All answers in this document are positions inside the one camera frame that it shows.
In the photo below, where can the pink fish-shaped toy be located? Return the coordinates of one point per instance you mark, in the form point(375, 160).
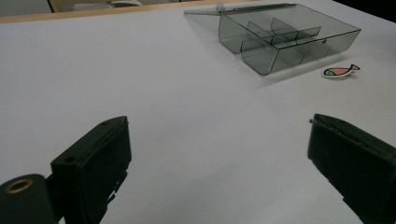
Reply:
point(339, 71)

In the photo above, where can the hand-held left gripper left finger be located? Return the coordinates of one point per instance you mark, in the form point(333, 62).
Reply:
point(93, 165)

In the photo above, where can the pale object behind table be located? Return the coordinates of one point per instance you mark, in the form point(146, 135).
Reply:
point(126, 3)

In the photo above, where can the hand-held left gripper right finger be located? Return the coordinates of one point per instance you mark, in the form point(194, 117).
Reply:
point(358, 168)

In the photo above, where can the clear grey plastic compartment box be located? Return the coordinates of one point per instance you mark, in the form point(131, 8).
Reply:
point(280, 40)

